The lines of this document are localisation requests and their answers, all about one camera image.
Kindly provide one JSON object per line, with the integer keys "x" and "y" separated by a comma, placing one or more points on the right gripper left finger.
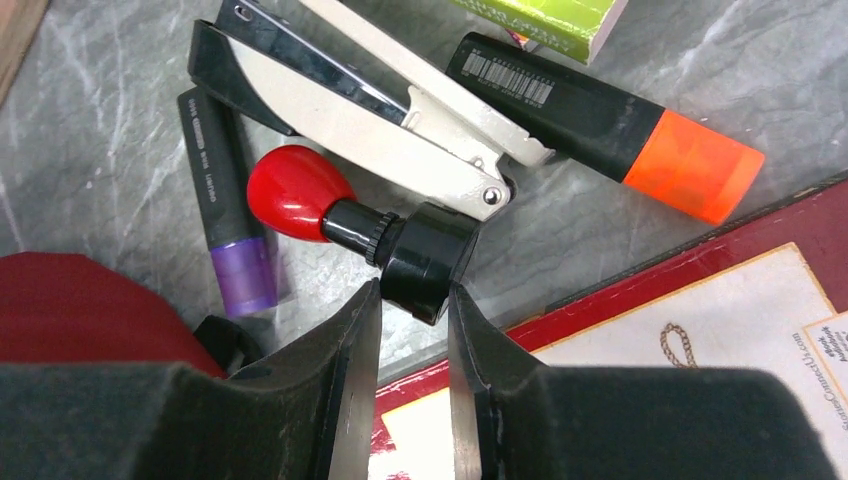
{"x": 304, "y": 412}

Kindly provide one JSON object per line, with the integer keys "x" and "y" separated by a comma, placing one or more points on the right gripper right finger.
{"x": 515, "y": 417}

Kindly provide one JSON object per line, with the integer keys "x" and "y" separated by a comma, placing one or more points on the red handled black stamp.
{"x": 297, "y": 192}

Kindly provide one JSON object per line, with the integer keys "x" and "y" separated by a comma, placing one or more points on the red student backpack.
{"x": 67, "y": 308}

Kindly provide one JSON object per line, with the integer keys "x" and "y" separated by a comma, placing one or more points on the purple cap highlighter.
{"x": 236, "y": 241}

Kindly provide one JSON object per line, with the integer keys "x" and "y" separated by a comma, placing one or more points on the orange cap highlighter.
{"x": 620, "y": 135}

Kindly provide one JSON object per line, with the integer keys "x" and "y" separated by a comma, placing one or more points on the white black stapler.
{"x": 444, "y": 144}

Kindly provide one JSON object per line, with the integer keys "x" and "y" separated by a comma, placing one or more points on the red bordered book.
{"x": 766, "y": 293}

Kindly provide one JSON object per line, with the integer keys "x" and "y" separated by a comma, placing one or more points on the green illustrated book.
{"x": 577, "y": 29}

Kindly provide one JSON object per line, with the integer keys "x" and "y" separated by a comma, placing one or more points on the wooden board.
{"x": 20, "y": 20}

